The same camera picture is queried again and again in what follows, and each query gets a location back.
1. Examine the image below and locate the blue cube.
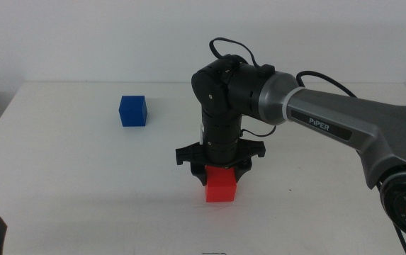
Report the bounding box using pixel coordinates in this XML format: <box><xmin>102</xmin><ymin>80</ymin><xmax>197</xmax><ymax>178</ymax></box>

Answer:
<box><xmin>118</xmin><ymin>95</ymin><xmax>148</xmax><ymax>128</ymax></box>

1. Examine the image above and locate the thin black right gripper cable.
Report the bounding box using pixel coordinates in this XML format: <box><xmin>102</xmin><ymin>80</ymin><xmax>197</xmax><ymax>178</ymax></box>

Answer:
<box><xmin>239</xmin><ymin>125</ymin><xmax>278</xmax><ymax>139</ymax></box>

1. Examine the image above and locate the red cube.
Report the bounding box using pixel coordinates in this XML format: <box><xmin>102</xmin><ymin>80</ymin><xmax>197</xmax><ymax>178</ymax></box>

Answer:
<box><xmin>205</xmin><ymin>165</ymin><xmax>238</xmax><ymax>203</ymax></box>

